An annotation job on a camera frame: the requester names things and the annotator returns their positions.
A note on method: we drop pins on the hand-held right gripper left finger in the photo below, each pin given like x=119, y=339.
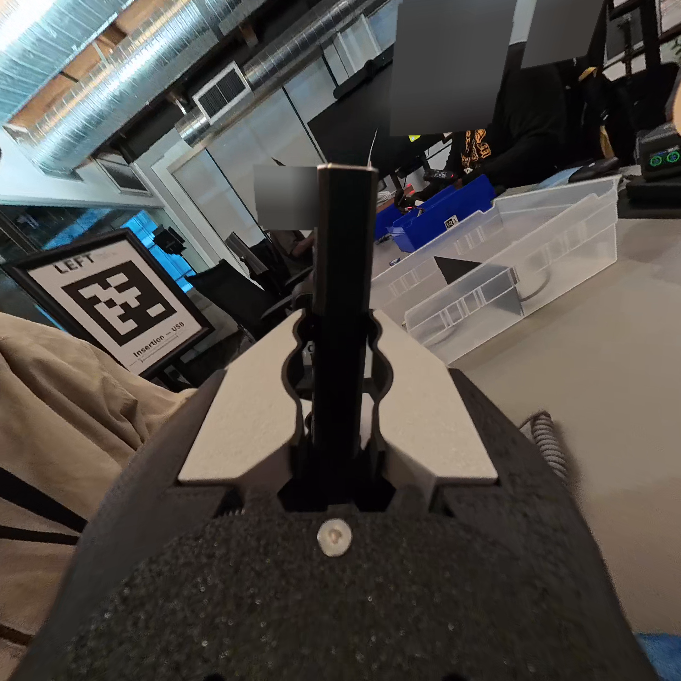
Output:
x=244, y=425

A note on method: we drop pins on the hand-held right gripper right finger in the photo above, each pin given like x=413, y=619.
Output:
x=431, y=425

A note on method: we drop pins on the black usb hub tower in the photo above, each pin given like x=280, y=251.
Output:
x=340, y=266

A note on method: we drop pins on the clear plastic bin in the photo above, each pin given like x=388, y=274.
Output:
x=564, y=250

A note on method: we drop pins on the black office chair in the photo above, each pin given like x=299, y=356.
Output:
x=234, y=298

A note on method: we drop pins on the black bin divider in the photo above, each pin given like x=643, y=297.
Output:
x=503, y=298

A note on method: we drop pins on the framed marker sign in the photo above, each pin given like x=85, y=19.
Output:
x=106, y=298

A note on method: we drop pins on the white vent grille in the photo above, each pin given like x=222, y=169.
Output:
x=221, y=93

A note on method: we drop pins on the black device with green lights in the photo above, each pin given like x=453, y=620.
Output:
x=657, y=154

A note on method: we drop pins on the silver ventilation duct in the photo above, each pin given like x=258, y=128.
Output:
x=80, y=80
x=298, y=58

